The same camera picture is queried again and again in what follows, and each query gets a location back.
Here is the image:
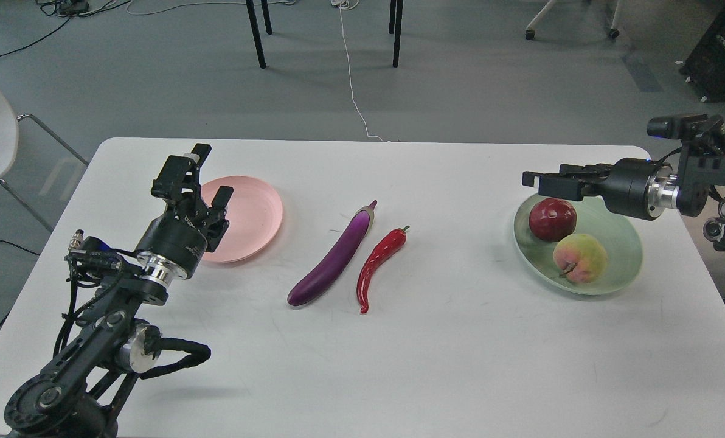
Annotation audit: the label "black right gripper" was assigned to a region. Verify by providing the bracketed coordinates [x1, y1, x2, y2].
[522, 158, 679, 221]

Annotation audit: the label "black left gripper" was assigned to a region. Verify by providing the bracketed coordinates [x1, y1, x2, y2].
[134, 144, 234, 281]

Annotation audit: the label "red pomegranate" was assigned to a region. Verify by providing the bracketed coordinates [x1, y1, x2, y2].
[527, 198, 578, 242]

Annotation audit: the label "yellow pink peach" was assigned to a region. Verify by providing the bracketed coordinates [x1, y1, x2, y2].
[552, 233, 608, 284]

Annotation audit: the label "purple eggplant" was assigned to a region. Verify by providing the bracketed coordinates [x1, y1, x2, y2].
[287, 200, 378, 306]

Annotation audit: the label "red chili pepper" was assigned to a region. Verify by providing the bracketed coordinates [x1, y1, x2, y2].
[355, 225, 411, 315]

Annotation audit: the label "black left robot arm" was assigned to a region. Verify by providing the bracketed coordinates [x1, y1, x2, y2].
[4, 144, 234, 437]

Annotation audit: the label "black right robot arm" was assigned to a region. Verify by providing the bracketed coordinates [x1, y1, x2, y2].
[522, 114, 725, 252]

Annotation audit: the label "pink plate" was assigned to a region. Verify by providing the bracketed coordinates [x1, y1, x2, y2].
[201, 175, 283, 263]

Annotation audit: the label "green plate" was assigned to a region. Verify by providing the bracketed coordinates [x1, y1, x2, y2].
[513, 195, 643, 296]

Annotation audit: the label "white office chair base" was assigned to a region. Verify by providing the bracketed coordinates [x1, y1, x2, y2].
[523, 1, 628, 41]

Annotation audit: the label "black table legs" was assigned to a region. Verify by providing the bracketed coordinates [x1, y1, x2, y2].
[244, 1, 404, 69]

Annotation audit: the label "black floor cables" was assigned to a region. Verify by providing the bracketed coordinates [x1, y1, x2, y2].
[0, 0, 132, 64]

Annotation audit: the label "white floor cable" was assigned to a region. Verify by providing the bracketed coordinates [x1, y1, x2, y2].
[331, 0, 391, 142]

